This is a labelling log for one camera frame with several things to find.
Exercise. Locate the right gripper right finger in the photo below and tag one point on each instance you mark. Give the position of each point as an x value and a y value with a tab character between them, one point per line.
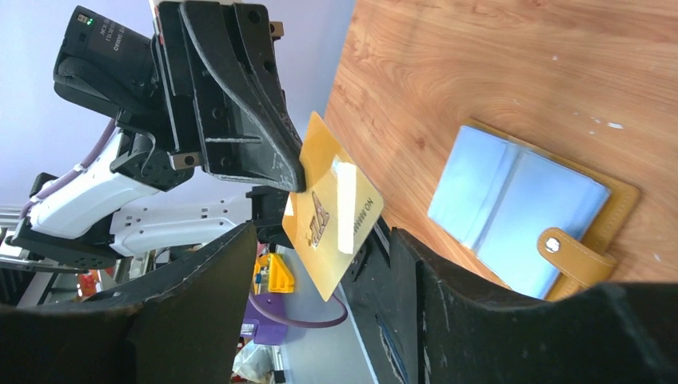
457	327

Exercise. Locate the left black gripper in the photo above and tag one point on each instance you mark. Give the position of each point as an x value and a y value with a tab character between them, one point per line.
242	133

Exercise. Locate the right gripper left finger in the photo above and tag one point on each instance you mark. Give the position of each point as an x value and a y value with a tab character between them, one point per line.
178	324

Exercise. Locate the yellow leather card holder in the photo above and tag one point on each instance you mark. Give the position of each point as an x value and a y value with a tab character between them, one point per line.
541	223

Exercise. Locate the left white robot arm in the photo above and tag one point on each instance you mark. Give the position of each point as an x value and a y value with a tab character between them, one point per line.
78	219

